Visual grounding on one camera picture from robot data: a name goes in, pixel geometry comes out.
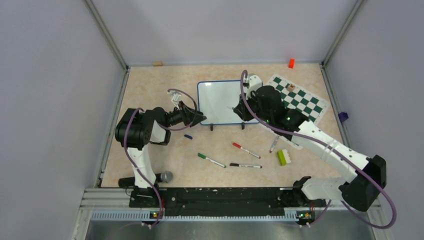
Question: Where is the small wooden cylinder piece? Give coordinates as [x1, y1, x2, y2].
[287, 84, 296, 92]

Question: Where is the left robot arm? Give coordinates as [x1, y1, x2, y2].
[114, 101, 207, 207]

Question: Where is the small wooden block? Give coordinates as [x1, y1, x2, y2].
[152, 61, 163, 67]

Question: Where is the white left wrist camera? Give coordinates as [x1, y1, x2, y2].
[168, 91, 182, 105]

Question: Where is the purple marker pen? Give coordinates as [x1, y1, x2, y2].
[268, 135, 280, 153]

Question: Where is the black marker pen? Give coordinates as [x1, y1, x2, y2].
[229, 163, 262, 169]

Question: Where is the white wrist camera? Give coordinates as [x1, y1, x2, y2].
[168, 91, 182, 105]
[243, 73, 263, 92]

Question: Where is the purple block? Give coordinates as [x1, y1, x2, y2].
[338, 112, 349, 123]

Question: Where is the blue marker cap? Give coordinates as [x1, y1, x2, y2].
[184, 134, 193, 140]

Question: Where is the green marker pen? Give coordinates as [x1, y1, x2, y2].
[197, 153, 227, 168]

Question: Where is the red marker pen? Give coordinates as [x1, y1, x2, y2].
[232, 142, 261, 159]

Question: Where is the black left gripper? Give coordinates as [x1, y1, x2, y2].
[163, 100, 206, 128]

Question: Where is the orange red block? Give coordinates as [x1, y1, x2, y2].
[288, 58, 295, 69]

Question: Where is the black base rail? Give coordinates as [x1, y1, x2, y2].
[129, 187, 326, 217]

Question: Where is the lime green toy brick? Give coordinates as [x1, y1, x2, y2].
[277, 149, 292, 166]

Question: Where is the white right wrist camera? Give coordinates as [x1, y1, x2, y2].
[243, 73, 263, 92]

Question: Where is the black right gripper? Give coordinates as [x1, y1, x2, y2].
[235, 89, 273, 124]

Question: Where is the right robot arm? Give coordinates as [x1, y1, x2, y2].
[233, 85, 387, 212]

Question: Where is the blue framed whiteboard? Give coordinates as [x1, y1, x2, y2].
[197, 80, 259, 127]

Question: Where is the green white chessboard mat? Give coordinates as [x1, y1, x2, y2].
[264, 73, 331, 151]

